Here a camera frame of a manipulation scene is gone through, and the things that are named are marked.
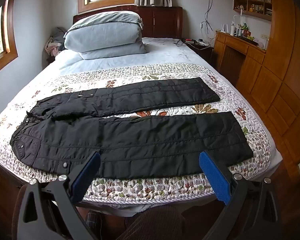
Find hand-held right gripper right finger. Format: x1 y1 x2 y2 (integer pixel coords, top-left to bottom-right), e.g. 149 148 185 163
199 150 282 240

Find dark wooden headboard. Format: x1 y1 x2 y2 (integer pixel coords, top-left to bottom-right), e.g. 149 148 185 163
72 6 183 39

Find wooden wardrobe cabinet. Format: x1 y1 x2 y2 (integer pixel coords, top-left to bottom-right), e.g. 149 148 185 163
236 0 300 182

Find wooden wall shelf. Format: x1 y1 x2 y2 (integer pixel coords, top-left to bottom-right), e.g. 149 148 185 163
232 0 273 22

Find wooden desk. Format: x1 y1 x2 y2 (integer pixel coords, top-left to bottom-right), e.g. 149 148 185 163
212 31 268 88

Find floral quilted bedspread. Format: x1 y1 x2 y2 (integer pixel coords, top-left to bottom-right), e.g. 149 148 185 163
0 62 273 204

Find dark nightstand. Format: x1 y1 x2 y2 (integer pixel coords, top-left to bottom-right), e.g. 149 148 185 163
182 38 215 67

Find white hanging cables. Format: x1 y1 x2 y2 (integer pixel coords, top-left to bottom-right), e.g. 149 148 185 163
199 0 216 42

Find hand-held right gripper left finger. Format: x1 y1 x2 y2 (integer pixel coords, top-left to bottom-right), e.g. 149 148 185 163
19 151 101 240

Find person's brown corduroy leg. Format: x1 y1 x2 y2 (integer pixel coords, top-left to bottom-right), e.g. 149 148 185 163
114 203 188 240

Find black padded pants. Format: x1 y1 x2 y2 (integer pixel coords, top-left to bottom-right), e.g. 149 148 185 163
9 78 254 180

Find light blue bed sheet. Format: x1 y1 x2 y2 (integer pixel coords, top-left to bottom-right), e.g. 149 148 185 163
41 37 283 167

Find light grey folded duvet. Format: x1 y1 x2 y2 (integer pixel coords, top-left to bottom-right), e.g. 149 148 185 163
64 10 148 60

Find plaid cloth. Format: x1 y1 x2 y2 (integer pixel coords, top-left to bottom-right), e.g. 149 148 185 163
84 209 103 240

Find pile of clothes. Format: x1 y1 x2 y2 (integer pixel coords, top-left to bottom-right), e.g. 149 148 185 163
44 27 68 58

